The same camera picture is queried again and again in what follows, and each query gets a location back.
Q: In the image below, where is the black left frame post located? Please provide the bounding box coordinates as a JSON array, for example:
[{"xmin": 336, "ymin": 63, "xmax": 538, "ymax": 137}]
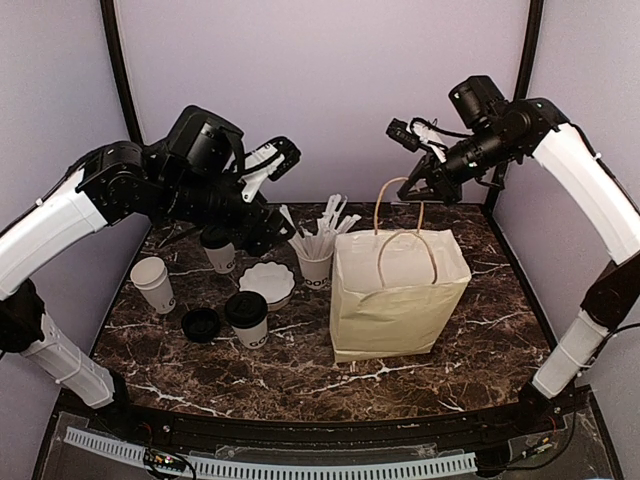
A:
[{"xmin": 99, "ymin": 0, "xmax": 143, "ymax": 143}]

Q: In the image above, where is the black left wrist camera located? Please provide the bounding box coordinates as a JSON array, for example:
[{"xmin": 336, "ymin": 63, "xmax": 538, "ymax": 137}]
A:
[{"xmin": 166, "ymin": 105, "xmax": 246, "ymax": 179}]

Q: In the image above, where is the white paper coffee cup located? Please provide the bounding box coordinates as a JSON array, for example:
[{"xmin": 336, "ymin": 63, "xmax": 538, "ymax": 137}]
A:
[{"xmin": 232, "ymin": 317, "xmax": 269, "ymax": 349}]

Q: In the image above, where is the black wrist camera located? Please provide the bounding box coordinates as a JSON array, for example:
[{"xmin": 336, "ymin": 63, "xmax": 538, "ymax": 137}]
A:
[
  {"xmin": 448, "ymin": 75, "xmax": 507, "ymax": 131},
  {"xmin": 166, "ymin": 105, "xmax": 246, "ymax": 179}
]

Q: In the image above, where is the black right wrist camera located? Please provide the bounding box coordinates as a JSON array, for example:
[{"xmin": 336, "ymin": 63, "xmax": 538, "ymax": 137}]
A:
[{"xmin": 448, "ymin": 75, "xmax": 507, "ymax": 131}]

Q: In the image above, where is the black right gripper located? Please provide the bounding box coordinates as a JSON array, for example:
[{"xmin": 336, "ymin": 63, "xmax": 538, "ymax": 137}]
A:
[{"xmin": 398, "ymin": 124, "xmax": 518, "ymax": 205}]

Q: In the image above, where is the black right frame post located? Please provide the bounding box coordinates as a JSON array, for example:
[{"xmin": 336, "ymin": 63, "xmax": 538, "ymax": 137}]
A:
[{"xmin": 512, "ymin": 0, "xmax": 545, "ymax": 100}]

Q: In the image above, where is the black frame post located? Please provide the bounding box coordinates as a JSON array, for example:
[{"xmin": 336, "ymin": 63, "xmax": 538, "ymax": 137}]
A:
[
  {"xmin": 512, "ymin": 0, "xmax": 545, "ymax": 100},
  {"xmin": 99, "ymin": 0, "xmax": 143, "ymax": 143}
]

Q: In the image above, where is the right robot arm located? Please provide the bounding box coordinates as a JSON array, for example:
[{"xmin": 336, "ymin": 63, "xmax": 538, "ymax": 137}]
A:
[{"xmin": 385, "ymin": 98, "xmax": 639, "ymax": 434}]

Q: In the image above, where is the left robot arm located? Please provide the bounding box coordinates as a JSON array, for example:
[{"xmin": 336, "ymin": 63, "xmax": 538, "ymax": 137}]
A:
[{"xmin": 1, "ymin": 137, "xmax": 301, "ymax": 436}]

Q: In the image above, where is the white slotted cable duct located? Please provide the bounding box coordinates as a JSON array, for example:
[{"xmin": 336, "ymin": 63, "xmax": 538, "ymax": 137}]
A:
[{"xmin": 63, "ymin": 427, "xmax": 477, "ymax": 480}]

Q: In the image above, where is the stack of black lids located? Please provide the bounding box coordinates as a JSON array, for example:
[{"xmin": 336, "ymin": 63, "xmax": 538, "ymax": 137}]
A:
[{"xmin": 181, "ymin": 308, "xmax": 221, "ymax": 344}]

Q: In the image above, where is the wrapped white straw bundle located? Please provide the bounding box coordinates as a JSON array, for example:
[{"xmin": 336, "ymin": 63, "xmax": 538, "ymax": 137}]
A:
[{"xmin": 279, "ymin": 194, "xmax": 362, "ymax": 261}]

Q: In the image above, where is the white paper cup with straws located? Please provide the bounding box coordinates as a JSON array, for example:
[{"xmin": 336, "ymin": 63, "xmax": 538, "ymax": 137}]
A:
[{"xmin": 298, "ymin": 253, "xmax": 333, "ymax": 290}]

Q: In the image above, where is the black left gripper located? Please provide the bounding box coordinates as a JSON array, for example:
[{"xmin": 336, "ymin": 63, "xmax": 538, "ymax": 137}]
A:
[{"xmin": 154, "ymin": 166, "xmax": 296, "ymax": 255}]

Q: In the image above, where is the brown paper takeout bag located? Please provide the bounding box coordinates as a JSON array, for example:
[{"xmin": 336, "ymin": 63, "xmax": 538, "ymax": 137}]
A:
[{"xmin": 328, "ymin": 177, "xmax": 472, "ymax": 364}]

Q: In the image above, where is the stack of white paper cups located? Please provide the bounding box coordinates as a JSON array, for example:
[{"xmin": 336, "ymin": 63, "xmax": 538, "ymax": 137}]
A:
[{"xmin": 130, "ymin": 257, "xmax": 176, "ymax": 314}]

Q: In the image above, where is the white scalloped bowl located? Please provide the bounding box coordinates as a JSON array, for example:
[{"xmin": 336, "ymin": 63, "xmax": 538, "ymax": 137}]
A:
[{"xmin": 239, "ymin": 262, "xmax": 296, "ymax": 312}]

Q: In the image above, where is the black coffee cup lid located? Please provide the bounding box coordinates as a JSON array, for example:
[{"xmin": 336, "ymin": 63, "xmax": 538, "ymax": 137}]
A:
[{"xmin": 224, "ymin": 291, "xmax": 268, "ymax": 329}]

